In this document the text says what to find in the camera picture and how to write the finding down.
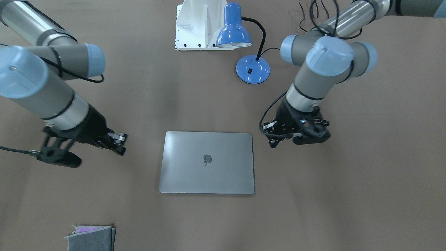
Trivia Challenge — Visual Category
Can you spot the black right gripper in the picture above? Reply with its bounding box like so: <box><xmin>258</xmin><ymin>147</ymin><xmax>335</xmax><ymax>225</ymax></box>
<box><xmin>71</xmin><ymin>105</ymin><xmax>128</xmax><ymax>156</ymax></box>

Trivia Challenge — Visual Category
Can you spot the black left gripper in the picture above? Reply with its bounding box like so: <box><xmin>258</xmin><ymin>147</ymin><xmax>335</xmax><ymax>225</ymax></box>
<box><xmin>262</xmin><ymin>99</ymin><xmax>320</xmax><ymax>148</ymax></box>

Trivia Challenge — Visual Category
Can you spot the grey laptop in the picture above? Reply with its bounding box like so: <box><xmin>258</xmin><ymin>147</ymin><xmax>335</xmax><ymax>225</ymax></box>
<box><xmin>158</xmin><ymin>131</ymin><xmax>255</xmax><ymax>195</ymax></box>

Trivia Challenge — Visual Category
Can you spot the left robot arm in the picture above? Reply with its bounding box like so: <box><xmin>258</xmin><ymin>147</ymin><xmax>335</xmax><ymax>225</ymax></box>
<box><xmin>259</xmin><ymin>0</ymin><xmax>445</xmax><ymax>148</ymax></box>

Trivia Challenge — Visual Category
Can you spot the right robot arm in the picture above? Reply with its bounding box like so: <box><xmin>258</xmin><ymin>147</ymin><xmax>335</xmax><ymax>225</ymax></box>
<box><xmin>1</xmin><ymin>0</ymin><xmax>127</xmax><ymax>155</ymax></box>

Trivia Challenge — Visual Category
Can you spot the blue desk lamp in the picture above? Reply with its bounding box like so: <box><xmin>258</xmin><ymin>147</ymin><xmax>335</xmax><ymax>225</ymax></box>
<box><xmin>215</xmin><ymin>2</ymin><xmax>270</xmax><ymax>84</ymax></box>

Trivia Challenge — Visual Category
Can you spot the grey felt cloth stack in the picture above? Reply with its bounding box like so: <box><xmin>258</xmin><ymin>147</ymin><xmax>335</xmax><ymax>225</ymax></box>
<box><xmin>65</xmin><ymin>225</ymin><xmax>116</xmax><ymax>251</ymax></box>

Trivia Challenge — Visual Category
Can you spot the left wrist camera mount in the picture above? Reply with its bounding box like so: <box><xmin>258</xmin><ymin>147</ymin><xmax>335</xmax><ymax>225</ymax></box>
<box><xmin>292</xmin><ymin>111</ymin><xmax>331</xmax><ymax>145</ymax></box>

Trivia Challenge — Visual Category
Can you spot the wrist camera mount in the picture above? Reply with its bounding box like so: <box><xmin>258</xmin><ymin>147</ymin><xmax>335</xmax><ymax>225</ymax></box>
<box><xmin>36</xmin><ymin>125</ymin><xmax>82</xmax><ymax>168</ymax></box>
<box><xmin>292</xmin><ymin>111</ymin><xmax>331</xmax><ymax>145</ymax></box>

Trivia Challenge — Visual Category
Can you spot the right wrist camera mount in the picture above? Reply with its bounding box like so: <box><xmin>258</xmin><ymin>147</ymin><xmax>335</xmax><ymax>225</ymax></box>
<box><xmin>36</xmin><ymin>125</ymin><xmax>82</xmax><ymax>168</ymax></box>

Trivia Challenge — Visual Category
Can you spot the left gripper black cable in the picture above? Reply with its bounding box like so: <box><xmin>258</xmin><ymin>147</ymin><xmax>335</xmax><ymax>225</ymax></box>
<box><xmin>259</xmin><ymin>91</ymin><xmax>303</xmax><ymax>137</ymax></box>

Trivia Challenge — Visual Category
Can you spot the black lamp power cable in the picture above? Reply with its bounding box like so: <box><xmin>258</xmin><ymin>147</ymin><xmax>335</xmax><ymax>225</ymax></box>
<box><xmin>259</xmin><ymin>0</ymin><xmax>363</xmax><ymax>59</ymax></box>

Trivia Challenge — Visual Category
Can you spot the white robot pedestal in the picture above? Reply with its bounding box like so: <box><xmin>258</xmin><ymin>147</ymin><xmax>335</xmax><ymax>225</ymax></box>
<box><xmin>174</xmin><ymin>0</ymin><xmax>233</xmax><ymax>51</ymax></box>

